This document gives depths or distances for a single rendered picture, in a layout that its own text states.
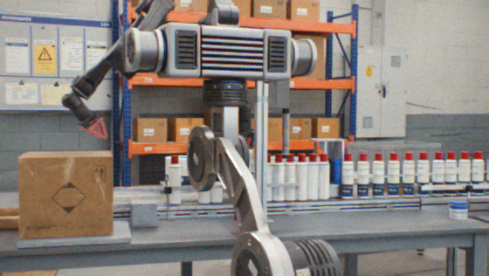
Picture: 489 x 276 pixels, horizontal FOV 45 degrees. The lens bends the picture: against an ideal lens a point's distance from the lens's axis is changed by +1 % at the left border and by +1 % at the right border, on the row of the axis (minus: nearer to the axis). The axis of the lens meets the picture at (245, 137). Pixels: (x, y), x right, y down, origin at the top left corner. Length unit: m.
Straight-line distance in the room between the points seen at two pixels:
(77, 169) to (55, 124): 4.68
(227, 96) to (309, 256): 0.59
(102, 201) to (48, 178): 0.19
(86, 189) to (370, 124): 6.06
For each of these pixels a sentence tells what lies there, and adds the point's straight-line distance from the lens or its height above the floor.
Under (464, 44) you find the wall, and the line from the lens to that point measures 9.37.
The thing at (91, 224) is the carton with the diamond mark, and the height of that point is 0.89.
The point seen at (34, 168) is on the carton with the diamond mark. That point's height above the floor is 1.08.
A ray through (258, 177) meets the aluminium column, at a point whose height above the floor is 1.00.
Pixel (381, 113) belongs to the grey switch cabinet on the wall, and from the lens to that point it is 7.90.
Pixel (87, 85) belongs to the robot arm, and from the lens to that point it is 2.27.
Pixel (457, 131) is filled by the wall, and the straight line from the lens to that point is 9.27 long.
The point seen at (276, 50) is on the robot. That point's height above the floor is 1.46.
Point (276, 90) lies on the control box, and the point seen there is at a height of 1.36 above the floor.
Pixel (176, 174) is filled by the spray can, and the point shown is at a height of 1.01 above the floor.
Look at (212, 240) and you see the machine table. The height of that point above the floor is 0.83.
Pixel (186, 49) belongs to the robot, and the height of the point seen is 1.45.
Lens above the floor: 1.29
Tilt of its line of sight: 3 degrees down
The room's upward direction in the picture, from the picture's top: straight up
